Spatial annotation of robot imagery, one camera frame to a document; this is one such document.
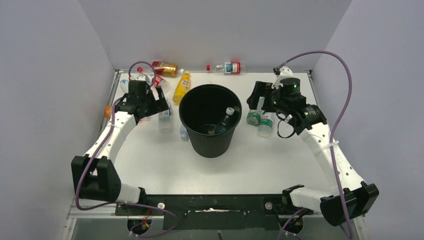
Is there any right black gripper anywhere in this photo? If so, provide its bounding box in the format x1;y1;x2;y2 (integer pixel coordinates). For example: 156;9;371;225
247;81;289;115

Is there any yellow honey pomelo drink bottle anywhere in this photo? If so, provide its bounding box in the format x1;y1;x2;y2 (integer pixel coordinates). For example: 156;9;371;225
172;71;191;105

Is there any green white label water bottle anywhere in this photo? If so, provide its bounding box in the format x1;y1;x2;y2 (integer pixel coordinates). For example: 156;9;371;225
258;112;275;139

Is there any small crushed clear bottle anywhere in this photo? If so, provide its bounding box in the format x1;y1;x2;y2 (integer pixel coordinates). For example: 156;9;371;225
179;125;190;141

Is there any black plastic waste bin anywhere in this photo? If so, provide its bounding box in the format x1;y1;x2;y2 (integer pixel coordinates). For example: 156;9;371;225
179;84;242;158

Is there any orange drink bottle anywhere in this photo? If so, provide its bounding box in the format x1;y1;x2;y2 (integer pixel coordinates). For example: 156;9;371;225
103;105;113;119

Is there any clear bottle blue white label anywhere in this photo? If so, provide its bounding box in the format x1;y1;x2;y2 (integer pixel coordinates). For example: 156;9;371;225
119;78;130;94

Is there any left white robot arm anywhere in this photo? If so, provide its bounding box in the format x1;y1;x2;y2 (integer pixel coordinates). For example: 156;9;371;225
71;80;169;204

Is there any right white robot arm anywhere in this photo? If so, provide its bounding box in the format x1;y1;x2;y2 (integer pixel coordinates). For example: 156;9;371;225
246;77;380;227

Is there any dark bottle in bin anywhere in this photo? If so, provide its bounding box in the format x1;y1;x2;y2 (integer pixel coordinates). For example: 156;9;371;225
212;107;235;134

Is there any gold red tea bottle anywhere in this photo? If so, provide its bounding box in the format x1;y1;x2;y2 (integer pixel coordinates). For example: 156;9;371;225
151;61;185;77

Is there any clear bottle red blue label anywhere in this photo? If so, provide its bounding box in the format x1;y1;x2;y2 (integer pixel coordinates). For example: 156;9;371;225
206;61;246;75

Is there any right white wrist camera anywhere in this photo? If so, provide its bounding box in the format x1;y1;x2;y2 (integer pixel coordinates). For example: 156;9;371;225
271;66;294;89

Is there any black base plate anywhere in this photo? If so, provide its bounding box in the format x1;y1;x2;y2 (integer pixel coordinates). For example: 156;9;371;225
115;194;297;231

